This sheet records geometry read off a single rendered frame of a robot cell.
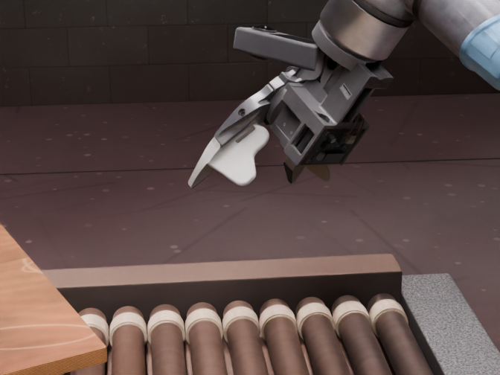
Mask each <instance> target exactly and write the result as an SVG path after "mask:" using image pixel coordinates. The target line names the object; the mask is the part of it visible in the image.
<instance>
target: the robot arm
mask: <svg viewBox="0 0 500 375"><path fill-rule="evenodd" d="M416 18H417V19H418V20H419V21H420V22H421V23H422V24H423V25H424V26H425V27H426V28H427V29H428V30H430V31H431V32H432V33H433V34H434V35H435V36H436V37H437V38H438V39H439V40H440V41H441V42H442V43H443V44H444V45H445V46H446V47H448V48H449V49H450V50H451V51H452V52H453V53H454V54H455V55H456V56H458V57H459V58H460V61H461V62H462V64H463V65H464V66H465V67H467V68H468V69H469V70H471V71H474V72H476V73H477V74H478V75H479V76H481V77H482V78H483V79H484V80H486V81H487V82H488V83H489V84H490V85H491V86H492V87H494V88H495V89H497V90H499V91H500V0H329V1H328V3H327V4H326V5H325V7H324V9H323V10H322V12H321V15H320V19H319V21H318V23H317V25H316V26H315V27H314V29H313V30H312V37H313V39H314V40H310V39H305V38H301V37H298V36H293V35H289V34H285V33H280V32H277V31H276V30H275V29H274V28H273V27H271V26H269V25H255V26H253V27H252V28H243V27H238V28H237V29H236V32H235V37H234V45H233V47H234V50H235V51H239V52H241V53H244V54H248V55H249V56H250V57H251V58H253V59H255V60H258V61H267V60H272V61H275V62H278V63H283V64H287V65H291V66H289V67H288V68H287V69H286V72H281V74H280V75H279V76H277V77H275V78H274V79H273V80H272V81H270V82H269V84H267V85H266V86H265V87H264V88H263V89H261V90H260V91H259V92H258V93H256V94H254V95H252V96H251V97H250V98H248V99H247V100H245V101H244V102H243V103H241V104H240V105H239V106H238V107H237V108H236V109H235V110H234V111H233V112H232V113H231V115H230V116H229V117H228V118H227V120H226V121H225V122H224V123H223V124H222V126H221V127H220V128H219V129H218V130H217V131H216V132H215V136H214V137H213V139H212V140H211V141H210V143H209V144H208V146H207V147H206V148H205V151H204V152H203V154H202V156H201V158H200V159H199V161H198V163H197V164H196V166H195V168H194V170H193V172H192V174H191V176H190V179H189V181H188V184H189V185H190V187H191V188H192V189H193V188H194V187H196V186H197V185H198V184H199V183H200V182H202V181H203V180H204V179H206V178H207V177H208V176H209V174H210V173H211V172H212V171H213V170H215V171H217V172H218V173H220V174H222V175H223V176H224V177H226V178H227V179H229V180H230V181H232V182H233V183H234V184H236V185H239V186H246V185H248V184H250V183H251V182H252V181H253V180H254V179H255V177H256V175H257V172H256V167H255V162H254V157H255V155H256V154H257V152H258V151H260V150H261V149H262V148H263V147H264V146H265V145H266V144H267V142H268V140H269V132H268V130H267V129H266V128H265V127H264V126H261V125H260V124H261V123H262V122H264V123H265V125H267V126H270V129H271V130H272V131H273V132H274V134H276V136H277V137H278V138H279V139H280V142H279V143H280V144H281V145H282V146H283V148H284V150H283V151H284V152H285V153H286V155H287V157H286V160H285V162H284V163H283V165H284V168H285V171H286V176H287V179H288V181H289V183H290V184H292V183H293V182H294V181H295V180H296V179H297V178H298V176H299V175H300V174H301V172H302V170H303V169H304V167H306V168H307V169H309V170H310V171H312V172H313V173H314V174H316V175H317V176H318V177H319V178H321V179H322V180H324V181H326V182H328V181H329V180H330V177H331V173H330V169H329V167H328V166H327V165H328V164H338V163H340V165H343V164H344V163H345V162H346V160H347V159H348V157H349V156H350V154H351V153H352V152H353V150H354V149H355V148H356V146H357V144H358V143H359V142H360V141H361V139H362V137H363V136H364V135H365V133H366V132H367V131H368V129H369V128H370V126H371V125H370V124H369V123H368V122H367V121H366V120H365V119H364V118H363V117H362V115H361V114H360V113H359V111H360V110H361V108H362V107H363V106H364V104H365V103H366V101H367V100H368V98H369V97H370V96H371V94H372V93H373V91H374V89H387V87H388V85H389V84H390V83H391V81H392V80H393V79H394V78H393V77H392V76H391V75H390V74H389V73H388V72H387V70H386V69H385V68H384V67H383V66H382V65H381V64H382V62H383V60H385V59H387V58H388V56H389V55H390V53H391V52H392V51H393V50H394V48H395V46H396V45H397V43H398V42H399V41H400V39H401V38H402V36H403V35H404V33H405V32H406V31H407V30H408V28H409V26H410V25H411V24H412V22H413V21H414V20H415V19H416ZM256 121H257V122H256ZM357 136H358V137H357Z"/></svg>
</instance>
